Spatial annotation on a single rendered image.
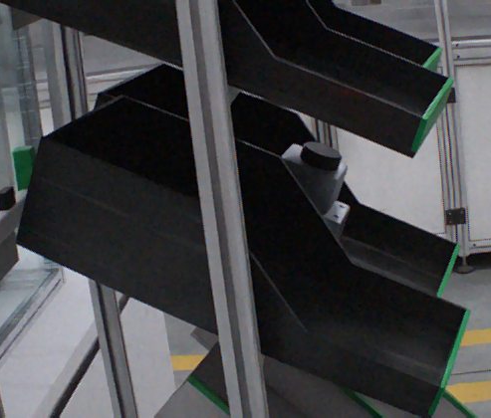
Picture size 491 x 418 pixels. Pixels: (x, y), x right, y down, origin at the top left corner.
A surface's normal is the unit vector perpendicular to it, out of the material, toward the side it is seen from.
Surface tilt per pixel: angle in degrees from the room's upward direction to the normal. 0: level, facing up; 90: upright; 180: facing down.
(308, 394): 90
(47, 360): 0
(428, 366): 25
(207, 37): 90
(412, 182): 90
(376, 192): 90
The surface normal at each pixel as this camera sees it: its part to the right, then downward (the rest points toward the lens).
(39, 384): -0.12, -0.96
